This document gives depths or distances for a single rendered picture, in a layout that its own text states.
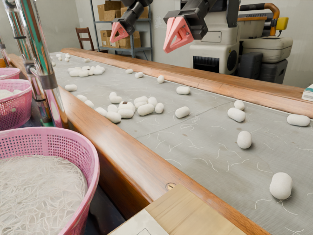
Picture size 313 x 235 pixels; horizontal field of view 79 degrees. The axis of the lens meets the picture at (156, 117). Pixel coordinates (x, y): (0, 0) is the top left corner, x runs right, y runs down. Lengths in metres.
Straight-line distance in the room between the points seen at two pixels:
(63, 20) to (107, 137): 5.30
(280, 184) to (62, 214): 0.23
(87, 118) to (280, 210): 0.31
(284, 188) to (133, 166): 0.16
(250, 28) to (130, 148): 1.19
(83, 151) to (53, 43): 5.18
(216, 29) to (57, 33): 4.71
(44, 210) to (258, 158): 0.28
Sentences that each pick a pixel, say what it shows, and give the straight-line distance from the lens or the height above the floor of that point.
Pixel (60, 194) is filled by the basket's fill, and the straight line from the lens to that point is 0.28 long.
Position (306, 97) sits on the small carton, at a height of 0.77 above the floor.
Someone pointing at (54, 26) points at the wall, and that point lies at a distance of 5.46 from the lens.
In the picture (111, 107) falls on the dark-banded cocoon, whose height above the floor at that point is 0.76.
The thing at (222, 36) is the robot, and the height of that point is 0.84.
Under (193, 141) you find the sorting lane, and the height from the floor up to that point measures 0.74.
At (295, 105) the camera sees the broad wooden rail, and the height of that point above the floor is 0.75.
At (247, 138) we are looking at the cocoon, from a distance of 0.31.
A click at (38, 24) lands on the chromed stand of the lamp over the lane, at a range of 0.33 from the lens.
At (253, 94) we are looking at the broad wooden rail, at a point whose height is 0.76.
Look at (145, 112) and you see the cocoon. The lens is 0.40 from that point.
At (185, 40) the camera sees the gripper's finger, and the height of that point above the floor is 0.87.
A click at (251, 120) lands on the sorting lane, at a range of 0.41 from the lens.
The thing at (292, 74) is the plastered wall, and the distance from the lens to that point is 2.46.
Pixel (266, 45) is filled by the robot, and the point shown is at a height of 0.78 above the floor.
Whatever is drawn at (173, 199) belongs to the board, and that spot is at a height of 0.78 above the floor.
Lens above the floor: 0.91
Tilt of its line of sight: 26 degrees down
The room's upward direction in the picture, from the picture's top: 2 degrees counter-clockwise
